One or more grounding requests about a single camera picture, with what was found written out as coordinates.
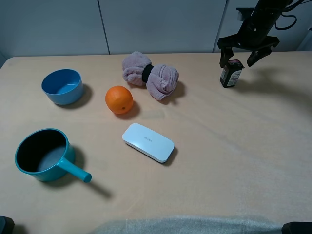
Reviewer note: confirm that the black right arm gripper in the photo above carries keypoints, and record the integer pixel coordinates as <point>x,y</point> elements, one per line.
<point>253,33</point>

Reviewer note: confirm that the small dark carton box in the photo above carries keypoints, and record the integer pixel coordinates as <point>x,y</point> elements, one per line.
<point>230,73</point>

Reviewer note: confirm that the grey robot base front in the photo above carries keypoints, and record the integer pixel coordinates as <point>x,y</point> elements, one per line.
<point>189,225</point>

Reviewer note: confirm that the black left shoulder block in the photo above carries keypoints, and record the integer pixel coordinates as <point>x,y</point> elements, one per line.
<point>6,225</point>

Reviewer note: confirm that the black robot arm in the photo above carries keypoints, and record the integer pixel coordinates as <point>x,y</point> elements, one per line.
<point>284,6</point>

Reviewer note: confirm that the black right shoulder block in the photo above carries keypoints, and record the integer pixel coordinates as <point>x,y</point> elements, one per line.
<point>297,228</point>

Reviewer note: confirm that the pink rolled towel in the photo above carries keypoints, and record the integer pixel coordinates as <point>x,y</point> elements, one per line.
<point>162,80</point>

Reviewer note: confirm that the black band on towel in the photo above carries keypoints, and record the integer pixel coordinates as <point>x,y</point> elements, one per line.
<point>146,72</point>

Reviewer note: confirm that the white rectangular case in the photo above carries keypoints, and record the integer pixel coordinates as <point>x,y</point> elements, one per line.
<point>148,142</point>

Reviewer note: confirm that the orange fruit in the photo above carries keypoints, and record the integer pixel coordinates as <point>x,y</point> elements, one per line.
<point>119,100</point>

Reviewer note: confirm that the blue plastic bowl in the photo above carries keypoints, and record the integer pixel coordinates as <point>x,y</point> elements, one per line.
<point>63,87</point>

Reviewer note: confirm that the teal saucepan with handle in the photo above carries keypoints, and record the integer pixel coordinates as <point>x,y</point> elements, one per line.
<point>47,155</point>

